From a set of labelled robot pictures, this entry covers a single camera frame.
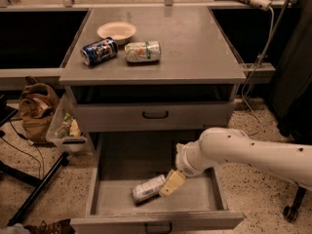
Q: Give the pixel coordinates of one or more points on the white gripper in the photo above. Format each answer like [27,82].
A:
[185,162]

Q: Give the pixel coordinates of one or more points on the clear plastic water bottle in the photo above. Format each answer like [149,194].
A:
[148,188]

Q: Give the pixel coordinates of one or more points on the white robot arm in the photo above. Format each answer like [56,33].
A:
[288,161]

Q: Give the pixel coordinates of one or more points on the open grey lower drawer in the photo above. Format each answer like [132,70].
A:
[126,159]

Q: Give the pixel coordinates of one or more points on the grey upper drawer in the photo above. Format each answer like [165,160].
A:
[126,117]

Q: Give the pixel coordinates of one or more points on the grey drawer cabinet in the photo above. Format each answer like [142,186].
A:
[151,69]

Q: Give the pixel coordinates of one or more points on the clear plastic storage bin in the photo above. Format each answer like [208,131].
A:
[64,132]

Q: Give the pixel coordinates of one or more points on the camouflage shoe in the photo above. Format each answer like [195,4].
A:
[59,227]

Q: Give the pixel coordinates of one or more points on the black office chair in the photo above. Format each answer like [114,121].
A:
[290,213]

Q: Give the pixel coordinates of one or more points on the white green soda can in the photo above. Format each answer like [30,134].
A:
[146,51]

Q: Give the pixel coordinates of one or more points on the blue soda can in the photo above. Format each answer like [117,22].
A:
[99,51]

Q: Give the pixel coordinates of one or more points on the brown fabric bag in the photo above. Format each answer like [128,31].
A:
[38,103]

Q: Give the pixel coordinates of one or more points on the black tripod stand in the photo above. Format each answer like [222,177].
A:
[6,114]

